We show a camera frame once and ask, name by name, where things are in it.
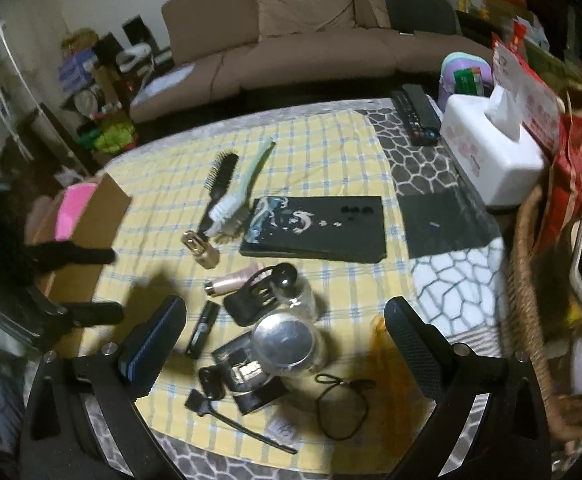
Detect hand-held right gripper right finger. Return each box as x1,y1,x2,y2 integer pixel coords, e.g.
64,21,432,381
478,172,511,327
383,296,572,480

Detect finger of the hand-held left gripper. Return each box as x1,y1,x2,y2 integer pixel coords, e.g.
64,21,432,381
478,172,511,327
46,301,124,329
21,241,118,269

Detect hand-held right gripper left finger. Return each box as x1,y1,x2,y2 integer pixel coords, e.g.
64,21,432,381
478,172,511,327
18,295,188,480

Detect brown cardboard box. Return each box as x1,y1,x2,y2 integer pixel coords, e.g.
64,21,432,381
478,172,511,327
28,172,132,361

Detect bright pink book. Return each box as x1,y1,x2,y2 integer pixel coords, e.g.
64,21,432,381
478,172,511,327
56,182,98,242

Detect person's bare leg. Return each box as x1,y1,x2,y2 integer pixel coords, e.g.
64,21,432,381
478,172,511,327
26,195,64,247

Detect orange transparent comb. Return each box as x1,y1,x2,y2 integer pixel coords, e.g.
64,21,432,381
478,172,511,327
370,314,439,426

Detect black dye brush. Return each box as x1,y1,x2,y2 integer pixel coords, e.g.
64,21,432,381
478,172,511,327
185,389,299,455

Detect small black clip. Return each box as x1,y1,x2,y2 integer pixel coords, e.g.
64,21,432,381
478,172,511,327
198,366,227,400

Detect black open case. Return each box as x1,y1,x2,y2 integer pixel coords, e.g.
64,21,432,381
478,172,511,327
212,332,282,416

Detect black hair clip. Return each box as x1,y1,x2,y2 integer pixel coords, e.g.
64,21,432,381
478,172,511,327
223,269,283,326

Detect gold perfume bottle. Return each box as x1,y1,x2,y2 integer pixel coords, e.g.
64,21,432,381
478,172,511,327
181,230,220,268

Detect pink cosmetic tube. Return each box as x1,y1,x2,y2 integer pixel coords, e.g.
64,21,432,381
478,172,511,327
203,262,267,297

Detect green cloth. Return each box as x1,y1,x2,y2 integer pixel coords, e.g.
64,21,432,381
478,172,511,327
78,122,136,153

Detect black slate mat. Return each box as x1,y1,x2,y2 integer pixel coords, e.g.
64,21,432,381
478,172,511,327
396,192,494,261

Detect glass jar with metal lid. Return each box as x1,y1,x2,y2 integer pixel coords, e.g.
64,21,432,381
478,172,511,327
251,312,329,378

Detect wicker basket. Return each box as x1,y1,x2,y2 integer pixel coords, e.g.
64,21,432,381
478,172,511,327
514,185,582,441

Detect black printed flat box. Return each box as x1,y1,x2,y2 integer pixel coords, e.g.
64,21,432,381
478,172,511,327
239,195,389,263

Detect white paper label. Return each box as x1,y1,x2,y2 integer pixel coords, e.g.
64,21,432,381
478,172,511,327
266,417,302,448

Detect black hairbrush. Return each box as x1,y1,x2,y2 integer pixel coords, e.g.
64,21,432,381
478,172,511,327
198,152,239,233

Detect purple boxes stack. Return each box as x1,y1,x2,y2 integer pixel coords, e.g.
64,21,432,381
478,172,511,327
58,55,96,93

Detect white papers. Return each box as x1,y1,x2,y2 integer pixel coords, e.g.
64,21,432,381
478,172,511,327
136,67,192,101

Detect green white brush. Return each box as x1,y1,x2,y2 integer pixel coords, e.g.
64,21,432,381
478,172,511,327
206,137,277,243

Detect white tissue box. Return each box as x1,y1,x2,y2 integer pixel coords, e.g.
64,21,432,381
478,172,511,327
440,95,547,208

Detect white curved device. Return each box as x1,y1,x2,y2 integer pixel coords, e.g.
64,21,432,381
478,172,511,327
118,42,152,73

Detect yellow checked cloth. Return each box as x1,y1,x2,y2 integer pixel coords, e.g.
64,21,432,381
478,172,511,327
78,107,509,461

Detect wide black remote control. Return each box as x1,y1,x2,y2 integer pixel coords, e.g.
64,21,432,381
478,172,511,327
402,84,442,147

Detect black speaker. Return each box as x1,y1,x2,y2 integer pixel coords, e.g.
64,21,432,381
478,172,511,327
122,16,148,51

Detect slim black remote control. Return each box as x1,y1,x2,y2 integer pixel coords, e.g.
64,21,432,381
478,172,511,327
390,91,414,133

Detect white tissue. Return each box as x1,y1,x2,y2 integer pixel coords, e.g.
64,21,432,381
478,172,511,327
485,85,522,142

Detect green packet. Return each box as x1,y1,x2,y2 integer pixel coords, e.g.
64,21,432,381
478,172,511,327
452,67,487,97

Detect red white package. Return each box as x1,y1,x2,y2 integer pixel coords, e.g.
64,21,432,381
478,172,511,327
491,35,562,153

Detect brown sofa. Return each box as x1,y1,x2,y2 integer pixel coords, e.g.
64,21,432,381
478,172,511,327
130,0,494,123

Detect dark grey cushion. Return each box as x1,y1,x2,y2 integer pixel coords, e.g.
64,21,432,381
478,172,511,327
385,0,459,36

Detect black cord loop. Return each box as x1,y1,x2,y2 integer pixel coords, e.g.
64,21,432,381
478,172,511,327
315,372,376,441

